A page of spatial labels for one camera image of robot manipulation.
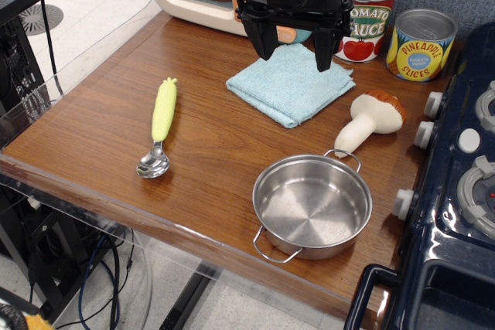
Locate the plush toy mushroom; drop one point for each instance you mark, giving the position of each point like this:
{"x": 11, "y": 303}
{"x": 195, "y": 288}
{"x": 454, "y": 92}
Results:
{"x": 374, "y": 111}

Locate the tomato sauce can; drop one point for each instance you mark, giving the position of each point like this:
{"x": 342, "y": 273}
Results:
{"x": 369, "y": 22}

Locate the stainless steel pot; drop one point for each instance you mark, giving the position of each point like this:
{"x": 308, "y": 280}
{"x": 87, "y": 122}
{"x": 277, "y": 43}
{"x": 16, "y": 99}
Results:
{"x": 311, "y": 207}

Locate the light blue folded cloth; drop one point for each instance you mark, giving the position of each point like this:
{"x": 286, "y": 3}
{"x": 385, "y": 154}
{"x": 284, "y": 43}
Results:
{"x": 288, "y": 88}

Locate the dark blue toy stove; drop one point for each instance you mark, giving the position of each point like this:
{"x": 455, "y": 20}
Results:
{"x": 445, "y": 279}

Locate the pineapple slices can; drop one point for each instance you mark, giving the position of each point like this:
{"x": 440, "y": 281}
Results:
{"x": 420, "y": 44}

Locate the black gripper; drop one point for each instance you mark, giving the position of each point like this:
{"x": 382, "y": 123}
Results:
{"x": 328, "y": 21}

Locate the round floor drain grate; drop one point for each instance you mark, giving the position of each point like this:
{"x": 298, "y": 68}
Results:
{"x": 36, "y": 19}

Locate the spoon with yellow handle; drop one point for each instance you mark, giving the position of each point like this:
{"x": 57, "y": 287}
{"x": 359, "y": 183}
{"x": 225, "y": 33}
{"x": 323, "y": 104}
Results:
{"x": 156, "y": 162}

